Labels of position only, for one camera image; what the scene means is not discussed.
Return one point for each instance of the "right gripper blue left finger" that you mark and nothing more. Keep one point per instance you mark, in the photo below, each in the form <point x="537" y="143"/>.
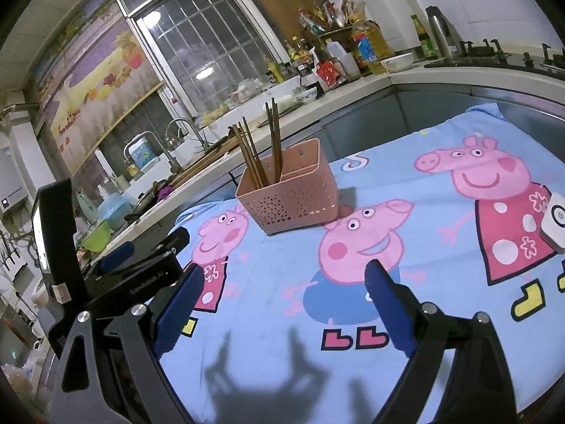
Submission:
<point x="109" y="369"/>

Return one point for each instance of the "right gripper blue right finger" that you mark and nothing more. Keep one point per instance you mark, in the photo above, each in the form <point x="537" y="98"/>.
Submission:
<point x="478" y="388"/>

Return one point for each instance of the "brown wooden chopstick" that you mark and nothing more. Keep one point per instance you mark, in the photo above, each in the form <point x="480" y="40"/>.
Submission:
<point x="262" y="179"/>
<point x="275" y="133"/>
<point x="248" y="155"/>

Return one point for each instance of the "chrome kitchen faucet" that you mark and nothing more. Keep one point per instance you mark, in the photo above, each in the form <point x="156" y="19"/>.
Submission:
<point x="187" y="129"/>
<point x="157" y="147"/>

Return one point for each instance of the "barred kitchen window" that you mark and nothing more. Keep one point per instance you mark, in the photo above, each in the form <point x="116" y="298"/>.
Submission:
<point x="212" y="52"/>

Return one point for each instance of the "green plastic basin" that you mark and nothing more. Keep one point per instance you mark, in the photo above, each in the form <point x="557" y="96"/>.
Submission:
<point x="98" y="239"/>

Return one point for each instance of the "light blue plastic container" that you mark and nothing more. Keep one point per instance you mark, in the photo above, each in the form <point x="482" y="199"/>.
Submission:
<point x="114" y="210"/>

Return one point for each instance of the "purple cloth rag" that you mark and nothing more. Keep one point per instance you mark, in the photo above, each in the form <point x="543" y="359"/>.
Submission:
<point x="164" y="193"/>

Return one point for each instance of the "phone mounted on gripper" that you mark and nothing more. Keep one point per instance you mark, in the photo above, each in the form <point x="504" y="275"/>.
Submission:
<point x="54" y="228"/>

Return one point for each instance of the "blue white detergent tub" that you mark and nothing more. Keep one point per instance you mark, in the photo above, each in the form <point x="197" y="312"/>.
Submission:
<point x="141" y="153"/>

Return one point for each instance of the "white gas water heater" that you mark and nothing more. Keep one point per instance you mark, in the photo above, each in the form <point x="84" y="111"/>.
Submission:
<point x="13" y="193"/>

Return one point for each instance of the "Peppa Pig blue tablecloth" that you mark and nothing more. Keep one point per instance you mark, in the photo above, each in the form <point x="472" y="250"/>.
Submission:
<point x="318" y="324"/>

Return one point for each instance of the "wooden cutting board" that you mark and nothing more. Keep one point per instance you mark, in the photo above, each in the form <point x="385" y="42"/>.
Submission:
<point x="215" y="153"/>

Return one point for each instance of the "pink perforated utensil basket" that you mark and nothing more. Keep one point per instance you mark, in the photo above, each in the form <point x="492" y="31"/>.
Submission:
<point x="306" y="195"/>

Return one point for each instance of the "fruit print roller blind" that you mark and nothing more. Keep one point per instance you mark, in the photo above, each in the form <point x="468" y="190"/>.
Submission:
<point x="90" y="77"/>

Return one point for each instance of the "red snack packet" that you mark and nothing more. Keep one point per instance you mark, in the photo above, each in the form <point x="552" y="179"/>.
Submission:
<point x="329" y="75"/>

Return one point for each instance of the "white translucent plastic jug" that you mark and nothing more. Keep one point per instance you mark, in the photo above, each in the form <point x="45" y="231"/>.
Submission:
<point x="336" y="50"/>

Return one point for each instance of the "wooden spice shelf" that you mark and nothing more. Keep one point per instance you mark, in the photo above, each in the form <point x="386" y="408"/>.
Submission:
<point x="327" y="21"/>

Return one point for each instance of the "white ceramic bowl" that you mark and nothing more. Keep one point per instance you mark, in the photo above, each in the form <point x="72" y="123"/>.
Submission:
<point x="398" y="63"/>

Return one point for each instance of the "black gas stove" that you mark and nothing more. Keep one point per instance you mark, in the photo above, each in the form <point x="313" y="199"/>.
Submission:
<point x="491" y="55"/>

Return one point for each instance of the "large cooking oil bottle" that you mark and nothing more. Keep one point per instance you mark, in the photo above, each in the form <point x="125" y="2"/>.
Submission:
<point x="371" y="44"/>

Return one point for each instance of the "green glass sauce bottle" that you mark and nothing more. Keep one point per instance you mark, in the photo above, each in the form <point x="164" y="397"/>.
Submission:
<point x="423" y="36"/>

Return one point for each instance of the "stainless steel thermos kettle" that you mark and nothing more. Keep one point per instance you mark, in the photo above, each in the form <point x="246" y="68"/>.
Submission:
<point x="443" y="32"/>

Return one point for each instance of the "white small camera device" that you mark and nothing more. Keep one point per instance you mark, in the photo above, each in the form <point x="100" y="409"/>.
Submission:
<point x="552" y="227"/>

